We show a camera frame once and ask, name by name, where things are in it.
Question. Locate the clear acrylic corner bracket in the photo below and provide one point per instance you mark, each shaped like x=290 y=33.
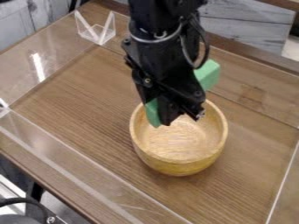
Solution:
x=99 y=34

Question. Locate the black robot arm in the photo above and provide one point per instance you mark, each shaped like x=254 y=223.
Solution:
x=162 y=15

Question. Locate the green rectangular block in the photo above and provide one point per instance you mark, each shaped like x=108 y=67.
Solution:
x=207 y=76

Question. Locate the black table leg frame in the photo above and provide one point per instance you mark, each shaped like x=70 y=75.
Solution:
x=36 y=210

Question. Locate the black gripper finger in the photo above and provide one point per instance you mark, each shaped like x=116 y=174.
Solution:
x=169 y=109
x=193 y=108

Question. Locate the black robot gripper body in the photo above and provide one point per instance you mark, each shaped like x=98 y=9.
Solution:
x=163 y=63

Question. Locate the brown wooden bowl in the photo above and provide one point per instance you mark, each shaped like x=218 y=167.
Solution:
x=185 y=148

